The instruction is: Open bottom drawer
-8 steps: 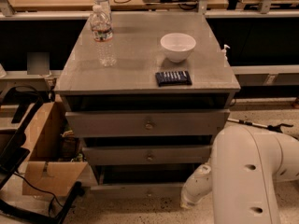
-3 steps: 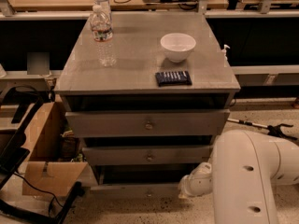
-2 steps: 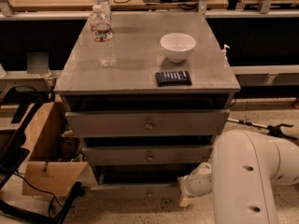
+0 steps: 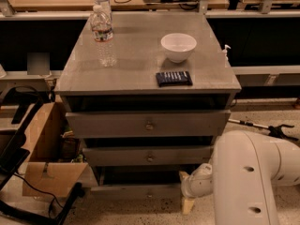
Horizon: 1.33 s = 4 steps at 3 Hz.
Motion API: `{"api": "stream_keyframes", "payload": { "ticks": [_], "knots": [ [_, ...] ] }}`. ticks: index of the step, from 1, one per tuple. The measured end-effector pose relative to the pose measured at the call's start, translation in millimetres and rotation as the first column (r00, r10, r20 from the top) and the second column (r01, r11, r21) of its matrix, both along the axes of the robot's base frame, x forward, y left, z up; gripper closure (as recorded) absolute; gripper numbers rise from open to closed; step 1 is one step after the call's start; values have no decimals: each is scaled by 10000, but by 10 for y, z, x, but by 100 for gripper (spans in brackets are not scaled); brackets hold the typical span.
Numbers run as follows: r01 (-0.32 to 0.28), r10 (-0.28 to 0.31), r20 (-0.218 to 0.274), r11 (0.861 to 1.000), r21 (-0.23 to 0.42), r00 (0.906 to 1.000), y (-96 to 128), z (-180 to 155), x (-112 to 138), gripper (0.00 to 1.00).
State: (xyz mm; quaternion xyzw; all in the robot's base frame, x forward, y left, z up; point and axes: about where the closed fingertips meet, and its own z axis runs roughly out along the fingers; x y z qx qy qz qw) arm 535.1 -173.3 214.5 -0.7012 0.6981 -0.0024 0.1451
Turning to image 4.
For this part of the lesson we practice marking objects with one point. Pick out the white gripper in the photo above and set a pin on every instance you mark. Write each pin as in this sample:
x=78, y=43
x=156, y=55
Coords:
x=191, y=184

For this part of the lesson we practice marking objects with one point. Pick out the grey bottom drawer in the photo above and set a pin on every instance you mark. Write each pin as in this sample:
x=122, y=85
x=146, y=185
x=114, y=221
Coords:
x=138, y=182

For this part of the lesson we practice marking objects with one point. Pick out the grey drawer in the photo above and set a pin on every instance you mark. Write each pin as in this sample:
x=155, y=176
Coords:
x=147, y=124
x=148, y=155
x=138, y=182

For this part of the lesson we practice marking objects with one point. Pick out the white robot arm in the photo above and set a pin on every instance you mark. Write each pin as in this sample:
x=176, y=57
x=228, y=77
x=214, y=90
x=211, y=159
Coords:
x=241, y=174

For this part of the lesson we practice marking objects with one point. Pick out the grey top drawer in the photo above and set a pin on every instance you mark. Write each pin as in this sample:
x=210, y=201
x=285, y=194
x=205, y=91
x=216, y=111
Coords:
x=147, y=124

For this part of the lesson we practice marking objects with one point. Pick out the grey middle drawer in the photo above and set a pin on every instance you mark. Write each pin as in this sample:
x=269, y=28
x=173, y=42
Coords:
x=148, y=155

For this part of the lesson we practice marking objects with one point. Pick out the grey drawer cabinet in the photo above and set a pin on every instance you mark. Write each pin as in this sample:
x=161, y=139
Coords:
x=86, y=86

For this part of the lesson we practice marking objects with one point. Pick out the black stand with pole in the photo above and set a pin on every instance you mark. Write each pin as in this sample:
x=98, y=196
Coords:
x=275, y=132

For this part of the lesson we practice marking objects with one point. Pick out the dark blue snack packet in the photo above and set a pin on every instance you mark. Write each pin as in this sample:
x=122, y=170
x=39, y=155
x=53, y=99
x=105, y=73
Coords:
x=170, y=78

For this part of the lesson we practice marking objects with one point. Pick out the brown cardboard box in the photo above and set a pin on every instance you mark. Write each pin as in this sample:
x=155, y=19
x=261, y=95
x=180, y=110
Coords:
x=45, y=171

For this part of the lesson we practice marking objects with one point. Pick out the white pump bottle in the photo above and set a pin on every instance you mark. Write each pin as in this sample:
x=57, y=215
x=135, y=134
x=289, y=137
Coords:
x=226, y=50

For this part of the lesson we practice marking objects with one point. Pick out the white bowl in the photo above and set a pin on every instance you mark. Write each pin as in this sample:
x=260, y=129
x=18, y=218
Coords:
x=178, y=46

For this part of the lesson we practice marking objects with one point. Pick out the front clear water bottle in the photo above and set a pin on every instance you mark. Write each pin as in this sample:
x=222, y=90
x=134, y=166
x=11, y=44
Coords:
x=102, y=30

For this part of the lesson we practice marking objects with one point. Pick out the black chair frame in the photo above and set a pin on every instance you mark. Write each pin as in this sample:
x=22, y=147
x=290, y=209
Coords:
x=13, y=155

